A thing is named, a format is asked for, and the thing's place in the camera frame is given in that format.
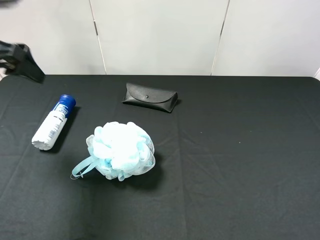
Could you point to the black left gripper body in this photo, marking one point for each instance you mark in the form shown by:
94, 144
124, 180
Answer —
8, 61

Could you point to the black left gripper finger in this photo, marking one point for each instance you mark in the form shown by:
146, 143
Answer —
25, 64

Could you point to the blue white plastic bottle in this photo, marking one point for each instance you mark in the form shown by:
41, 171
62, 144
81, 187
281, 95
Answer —
50, 129

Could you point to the blue white bath loofah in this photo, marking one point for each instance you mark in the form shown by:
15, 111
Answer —
117, 151

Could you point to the black leather glasses case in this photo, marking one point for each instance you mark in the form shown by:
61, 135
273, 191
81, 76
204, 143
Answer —
149, 97

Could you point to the black tablecloth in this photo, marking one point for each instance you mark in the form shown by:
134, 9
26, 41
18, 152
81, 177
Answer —
238, 158

